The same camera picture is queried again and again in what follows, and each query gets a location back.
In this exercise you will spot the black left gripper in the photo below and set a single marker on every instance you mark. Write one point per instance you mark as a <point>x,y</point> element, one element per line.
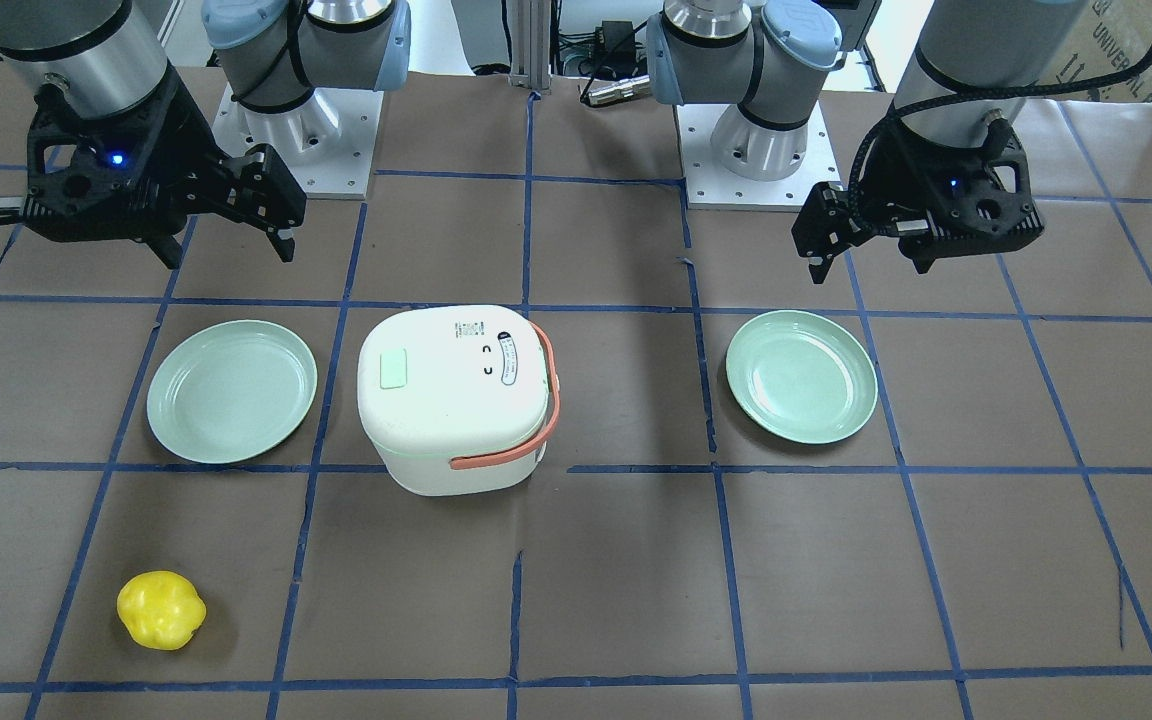
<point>886,186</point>

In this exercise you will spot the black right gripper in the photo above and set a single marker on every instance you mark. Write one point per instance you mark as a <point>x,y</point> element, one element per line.
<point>179,158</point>

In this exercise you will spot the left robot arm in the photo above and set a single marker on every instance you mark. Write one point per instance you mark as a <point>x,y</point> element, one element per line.
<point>972,60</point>

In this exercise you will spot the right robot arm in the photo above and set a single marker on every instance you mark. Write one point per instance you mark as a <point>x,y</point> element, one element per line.
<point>106,56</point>

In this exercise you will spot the green plate far side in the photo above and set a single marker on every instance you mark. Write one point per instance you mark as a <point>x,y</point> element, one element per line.
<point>802,377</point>

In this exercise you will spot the green plate near pepper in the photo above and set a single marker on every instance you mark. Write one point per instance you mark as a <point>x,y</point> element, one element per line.
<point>231,392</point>

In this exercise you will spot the black power adapter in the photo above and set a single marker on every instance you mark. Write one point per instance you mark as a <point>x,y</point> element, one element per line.
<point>614,41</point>

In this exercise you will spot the yellow toy bell pepper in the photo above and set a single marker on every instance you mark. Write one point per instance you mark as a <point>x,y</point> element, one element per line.
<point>160,610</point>

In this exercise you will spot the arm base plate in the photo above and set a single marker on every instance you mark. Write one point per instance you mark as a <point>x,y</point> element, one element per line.
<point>341,150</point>
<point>706,170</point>

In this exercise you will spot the white rice cooker orange handle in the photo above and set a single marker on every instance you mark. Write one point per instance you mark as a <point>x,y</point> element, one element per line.
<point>458,400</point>

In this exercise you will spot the aluminium frame post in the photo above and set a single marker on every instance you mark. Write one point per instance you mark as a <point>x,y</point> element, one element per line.
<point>530,44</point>

